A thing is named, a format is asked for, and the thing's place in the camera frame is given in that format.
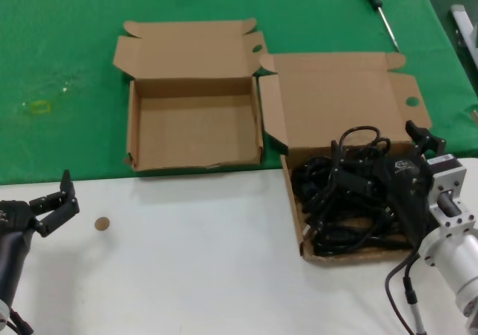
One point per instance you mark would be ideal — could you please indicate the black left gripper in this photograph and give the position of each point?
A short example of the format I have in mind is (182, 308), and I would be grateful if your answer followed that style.
(13, 245)

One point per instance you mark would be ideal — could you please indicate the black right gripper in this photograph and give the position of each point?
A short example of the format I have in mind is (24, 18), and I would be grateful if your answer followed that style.
(407, 186)

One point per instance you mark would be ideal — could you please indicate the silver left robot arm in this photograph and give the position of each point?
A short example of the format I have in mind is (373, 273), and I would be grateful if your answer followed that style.
(3, 312)

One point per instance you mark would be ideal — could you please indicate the brown cardboard box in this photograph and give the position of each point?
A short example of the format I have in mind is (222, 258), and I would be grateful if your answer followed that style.
(336, 89)

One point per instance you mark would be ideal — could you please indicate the brown cardboard box torn rim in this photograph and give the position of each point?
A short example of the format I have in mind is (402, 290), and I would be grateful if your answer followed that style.
(194, 126)

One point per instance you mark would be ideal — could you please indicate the round brown cardboard disc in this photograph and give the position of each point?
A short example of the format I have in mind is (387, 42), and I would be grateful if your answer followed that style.
(102, 224)

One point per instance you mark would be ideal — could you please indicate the white metal bar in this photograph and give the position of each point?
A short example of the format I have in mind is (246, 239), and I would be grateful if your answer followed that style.
(465, 25)

